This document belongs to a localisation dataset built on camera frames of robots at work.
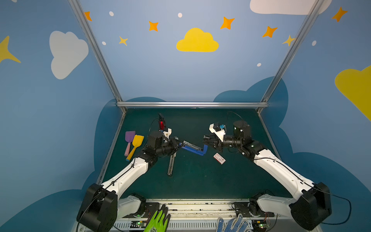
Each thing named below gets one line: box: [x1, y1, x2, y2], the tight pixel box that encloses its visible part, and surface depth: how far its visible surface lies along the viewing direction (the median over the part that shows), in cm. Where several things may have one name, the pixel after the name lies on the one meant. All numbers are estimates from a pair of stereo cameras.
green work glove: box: [143, 203, 172, 232], surface depth 71 cm
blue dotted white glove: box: [216, 213, 253, 232], surface depth 71 cm
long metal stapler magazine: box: [167, 151, 177, 176], surface depth 90 cm
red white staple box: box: [213, 152, 227, 165], surface depth 95 cm
